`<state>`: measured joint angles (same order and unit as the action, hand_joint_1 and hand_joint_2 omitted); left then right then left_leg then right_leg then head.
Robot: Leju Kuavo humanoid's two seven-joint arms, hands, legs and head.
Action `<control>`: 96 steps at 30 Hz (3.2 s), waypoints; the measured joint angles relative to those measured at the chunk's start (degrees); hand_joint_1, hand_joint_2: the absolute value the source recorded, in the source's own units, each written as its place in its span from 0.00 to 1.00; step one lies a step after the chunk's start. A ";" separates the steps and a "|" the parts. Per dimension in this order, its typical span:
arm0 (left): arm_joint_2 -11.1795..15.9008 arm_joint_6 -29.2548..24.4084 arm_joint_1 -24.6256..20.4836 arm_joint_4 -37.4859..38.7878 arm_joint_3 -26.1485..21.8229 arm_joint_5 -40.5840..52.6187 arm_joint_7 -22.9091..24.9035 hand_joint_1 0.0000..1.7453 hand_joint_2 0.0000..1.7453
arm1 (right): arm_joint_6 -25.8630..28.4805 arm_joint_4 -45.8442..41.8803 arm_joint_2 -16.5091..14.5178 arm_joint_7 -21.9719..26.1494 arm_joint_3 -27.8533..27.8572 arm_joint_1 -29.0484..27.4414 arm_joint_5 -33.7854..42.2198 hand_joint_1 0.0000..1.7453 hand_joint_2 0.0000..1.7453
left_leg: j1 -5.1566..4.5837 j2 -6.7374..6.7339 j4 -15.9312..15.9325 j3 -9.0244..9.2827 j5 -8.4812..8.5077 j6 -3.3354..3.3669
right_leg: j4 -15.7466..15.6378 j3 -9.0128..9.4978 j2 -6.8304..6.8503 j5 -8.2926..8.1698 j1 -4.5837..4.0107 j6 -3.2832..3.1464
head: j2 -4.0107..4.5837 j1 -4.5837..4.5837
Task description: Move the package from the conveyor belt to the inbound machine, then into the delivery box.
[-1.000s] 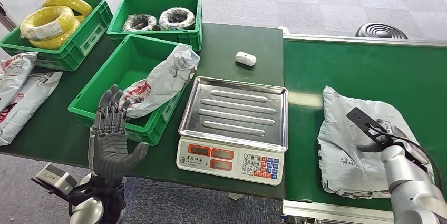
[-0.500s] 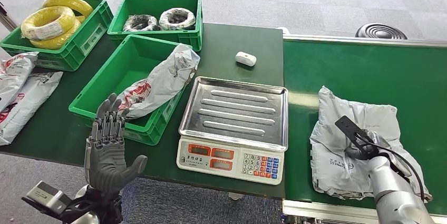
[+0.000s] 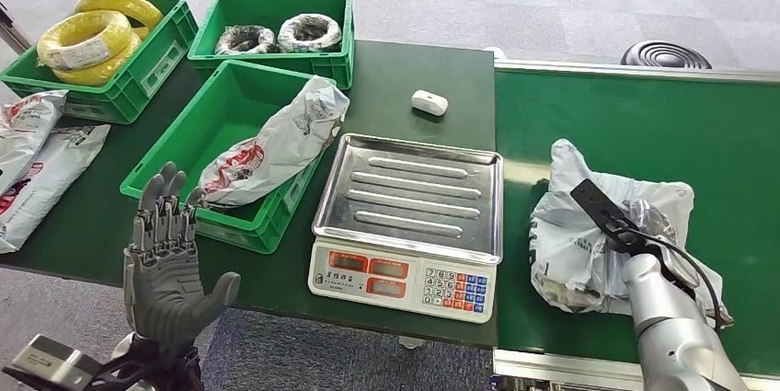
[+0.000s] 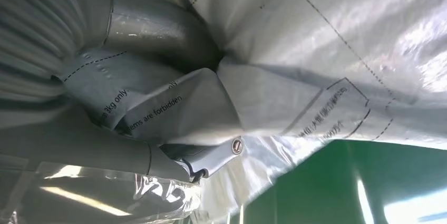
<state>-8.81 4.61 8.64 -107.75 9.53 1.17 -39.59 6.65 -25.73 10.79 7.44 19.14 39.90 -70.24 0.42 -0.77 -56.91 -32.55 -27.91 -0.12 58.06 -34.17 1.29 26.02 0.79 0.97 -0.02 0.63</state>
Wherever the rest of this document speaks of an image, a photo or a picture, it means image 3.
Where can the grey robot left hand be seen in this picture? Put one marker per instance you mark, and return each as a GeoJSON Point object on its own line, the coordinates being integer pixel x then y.
{"type": "Point", "coordinates": [161, 290]}

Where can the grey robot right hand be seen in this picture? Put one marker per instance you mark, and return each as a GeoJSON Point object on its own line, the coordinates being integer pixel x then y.
{"type": "Point", "coordinates": [664, 236]}

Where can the grey plastic mailer package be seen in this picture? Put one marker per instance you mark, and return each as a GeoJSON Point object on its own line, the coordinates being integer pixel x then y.
{"type": "Point", "coordinates": [573, 242]}

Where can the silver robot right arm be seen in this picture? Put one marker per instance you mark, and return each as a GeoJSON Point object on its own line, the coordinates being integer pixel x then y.
{"type": "Point", "coordinates": [670, 327]}

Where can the green conveyor belt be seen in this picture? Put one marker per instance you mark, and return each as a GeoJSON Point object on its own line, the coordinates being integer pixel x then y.
{"type": "Point", "coordinates": [609, 114]}

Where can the white mailer package red print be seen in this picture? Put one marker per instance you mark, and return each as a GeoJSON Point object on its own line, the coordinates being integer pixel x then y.
{"type": "Point", "coordinates": [24, 132]}
{"type": "Point", "coordinates": [52, 175]}
{"type": "Point", "coordinates": [280, 144]}

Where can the green plastic crate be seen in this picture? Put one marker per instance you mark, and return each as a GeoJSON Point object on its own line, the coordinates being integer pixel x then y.
{"type": "Point", "coordinates": [271, 10]}
{"type": "Point", "coordinates": [207, 126]}
{"type": "Point", "coordinates": [134, 80]}

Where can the black ribbed round base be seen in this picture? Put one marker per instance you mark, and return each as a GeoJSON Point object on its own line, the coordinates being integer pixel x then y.
{"type": "Point", "coordinates": [664, 56]}

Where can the electronic weighing scale steel tray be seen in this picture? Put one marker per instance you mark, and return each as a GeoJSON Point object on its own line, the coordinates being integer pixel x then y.
{"type": "Point", "coordinates": [414, 199]}

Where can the white table foot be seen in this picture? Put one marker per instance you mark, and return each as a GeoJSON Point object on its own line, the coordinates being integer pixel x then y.
{"type": "Point", "coordinates": [412, 343]}

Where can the small white plastic device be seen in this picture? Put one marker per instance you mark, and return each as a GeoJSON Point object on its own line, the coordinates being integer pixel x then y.
{"type": "Point", "coordinates": [429, 102]}

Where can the metal pole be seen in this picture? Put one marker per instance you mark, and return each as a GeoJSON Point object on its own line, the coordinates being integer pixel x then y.
{"type": "Point", "coordinates": [12, 32]}

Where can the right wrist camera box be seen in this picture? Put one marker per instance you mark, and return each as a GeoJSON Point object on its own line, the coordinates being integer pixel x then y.
{"type": "Point", "coordinates": [603, 211]}

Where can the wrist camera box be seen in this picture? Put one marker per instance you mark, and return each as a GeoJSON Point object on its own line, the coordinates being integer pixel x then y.
{"type": "Point", "coordinates": [49, 364]}
{"type": "Point", "coordinates": [603, 211]}

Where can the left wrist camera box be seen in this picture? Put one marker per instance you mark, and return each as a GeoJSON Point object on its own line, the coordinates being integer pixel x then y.
{"type": "Point", "coordinates": [49, 364]}

